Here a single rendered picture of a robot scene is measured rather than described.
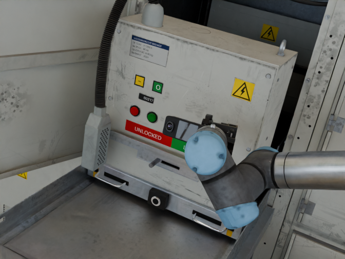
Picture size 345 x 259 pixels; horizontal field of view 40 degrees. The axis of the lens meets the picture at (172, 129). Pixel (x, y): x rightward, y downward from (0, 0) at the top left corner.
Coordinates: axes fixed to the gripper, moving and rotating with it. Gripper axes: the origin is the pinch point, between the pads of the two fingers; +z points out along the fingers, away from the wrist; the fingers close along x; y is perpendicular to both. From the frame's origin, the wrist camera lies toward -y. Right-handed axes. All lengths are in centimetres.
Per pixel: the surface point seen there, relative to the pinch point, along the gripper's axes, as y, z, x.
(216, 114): 1.2, 11.1, 3.0
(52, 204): -41, 12, -34
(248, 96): 8.3, 7.2, 9.8
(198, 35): -8.9, 17.2, 23.1
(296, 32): 24, 90, 36
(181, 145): -6.9, 16.6, -8.5
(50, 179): -64, 69, -46
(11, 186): -85, 78, -56
